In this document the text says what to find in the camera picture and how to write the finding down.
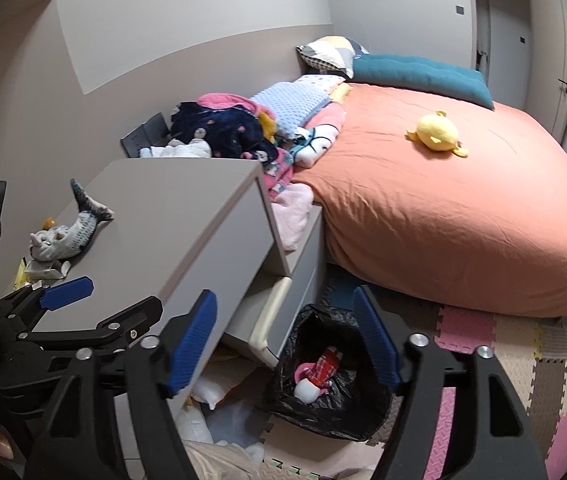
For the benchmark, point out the grey fish plush toy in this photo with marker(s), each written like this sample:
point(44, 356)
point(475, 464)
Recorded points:
point(70, 237)

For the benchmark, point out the white plastic bag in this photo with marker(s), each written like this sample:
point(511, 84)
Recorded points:
point(213, 395)

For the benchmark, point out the pale pink fluffy blanket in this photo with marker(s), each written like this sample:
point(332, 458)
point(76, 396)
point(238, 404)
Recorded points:
point(293, 215)

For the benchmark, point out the white round item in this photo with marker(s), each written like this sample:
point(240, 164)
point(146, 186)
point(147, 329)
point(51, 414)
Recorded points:
point(311, 391)

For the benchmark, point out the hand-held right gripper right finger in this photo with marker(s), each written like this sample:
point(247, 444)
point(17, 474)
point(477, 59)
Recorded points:
point(376, 340)

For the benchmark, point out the navy printed fleece garment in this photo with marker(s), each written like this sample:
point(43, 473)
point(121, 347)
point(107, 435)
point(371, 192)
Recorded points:
point(213, 130)

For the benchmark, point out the teal cushion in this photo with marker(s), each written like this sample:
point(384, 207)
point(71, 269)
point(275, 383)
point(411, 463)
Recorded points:
point(413, 72)

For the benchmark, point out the dark wall socket panel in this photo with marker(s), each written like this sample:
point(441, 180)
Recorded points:
point(138, 137)

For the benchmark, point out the grey bedside cabinet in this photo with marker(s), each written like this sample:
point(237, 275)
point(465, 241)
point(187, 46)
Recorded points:
point(306, 260)

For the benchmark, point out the white spotted blanket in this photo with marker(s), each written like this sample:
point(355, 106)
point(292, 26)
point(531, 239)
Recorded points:
point(318, 81)

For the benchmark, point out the white pink cartoon blanket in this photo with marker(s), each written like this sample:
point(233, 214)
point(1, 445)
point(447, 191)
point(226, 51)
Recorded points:
point(321, 140)

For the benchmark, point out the beige cloth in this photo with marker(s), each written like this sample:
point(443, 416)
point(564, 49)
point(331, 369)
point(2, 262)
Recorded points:
point(223, 462)

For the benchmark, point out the pink fleece garment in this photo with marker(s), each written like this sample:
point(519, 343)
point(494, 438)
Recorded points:
point(218, 101)

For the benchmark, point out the pink printed fleece blanket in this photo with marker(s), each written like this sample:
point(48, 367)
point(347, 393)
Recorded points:
point(278, 175)

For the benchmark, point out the yellow fuzzy cloth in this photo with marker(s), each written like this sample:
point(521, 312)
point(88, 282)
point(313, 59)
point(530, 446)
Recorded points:
point(267, 125)

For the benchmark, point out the grey chest of drawers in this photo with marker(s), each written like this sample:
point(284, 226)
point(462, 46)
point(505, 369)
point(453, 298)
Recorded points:
point(173, 200)

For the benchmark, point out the yellow duck plush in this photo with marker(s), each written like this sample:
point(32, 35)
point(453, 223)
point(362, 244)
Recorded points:
point(436, 132)

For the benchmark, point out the white door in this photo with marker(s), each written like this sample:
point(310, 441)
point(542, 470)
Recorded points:
point(553, 35)

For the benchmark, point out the light blue dotted blanket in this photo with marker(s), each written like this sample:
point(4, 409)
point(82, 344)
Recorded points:
point(288, 105)

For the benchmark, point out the pastel foam puzzle mat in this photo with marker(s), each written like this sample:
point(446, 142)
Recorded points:
point(513, 360)

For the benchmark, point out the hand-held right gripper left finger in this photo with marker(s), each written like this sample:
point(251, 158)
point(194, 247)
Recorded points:
point(193, 345)

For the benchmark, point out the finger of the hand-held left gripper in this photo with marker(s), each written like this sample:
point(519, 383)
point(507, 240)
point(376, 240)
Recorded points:
point(123, 322)
point(68, 292)

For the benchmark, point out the red and white tube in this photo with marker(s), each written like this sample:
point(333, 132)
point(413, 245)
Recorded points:
point(326, 365)

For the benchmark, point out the orange duvet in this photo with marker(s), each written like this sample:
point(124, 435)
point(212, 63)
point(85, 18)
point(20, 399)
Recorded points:
point(438, 210)

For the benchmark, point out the yellow dotted cloth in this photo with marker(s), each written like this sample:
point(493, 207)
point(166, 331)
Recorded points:
point(341, 92)

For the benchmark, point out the patchwork pattern pillow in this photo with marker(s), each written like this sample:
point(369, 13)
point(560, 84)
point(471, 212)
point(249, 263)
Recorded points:
point(328, 55)

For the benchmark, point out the white crumpled cloth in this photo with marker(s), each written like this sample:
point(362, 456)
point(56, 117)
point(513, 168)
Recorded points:
point(188, 150)

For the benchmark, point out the small orange knob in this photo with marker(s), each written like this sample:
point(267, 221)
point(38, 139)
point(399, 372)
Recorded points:
point(48, 223)

